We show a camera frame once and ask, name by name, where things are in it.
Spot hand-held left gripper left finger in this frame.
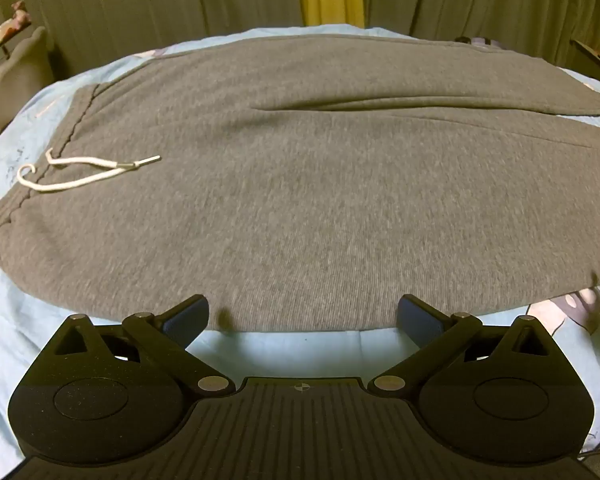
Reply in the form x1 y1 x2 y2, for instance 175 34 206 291
50 294 236 396

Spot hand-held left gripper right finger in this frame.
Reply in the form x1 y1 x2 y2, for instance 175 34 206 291
370 294 549 396

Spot grey pants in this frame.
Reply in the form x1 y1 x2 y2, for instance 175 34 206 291
0 35 600 333

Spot light blue printed bed sheet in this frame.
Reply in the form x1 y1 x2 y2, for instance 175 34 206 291
0 24 600 461

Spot grey cloud-shaped pillow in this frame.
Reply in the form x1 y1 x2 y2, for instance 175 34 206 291
0 26 56 141

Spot cardboard box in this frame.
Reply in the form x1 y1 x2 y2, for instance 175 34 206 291
570 37 600 86

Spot pink plush toy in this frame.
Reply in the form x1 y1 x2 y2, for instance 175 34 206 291
0 0 33 43

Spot white pants drawstring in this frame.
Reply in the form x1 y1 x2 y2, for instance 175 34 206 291
17 155 161 193

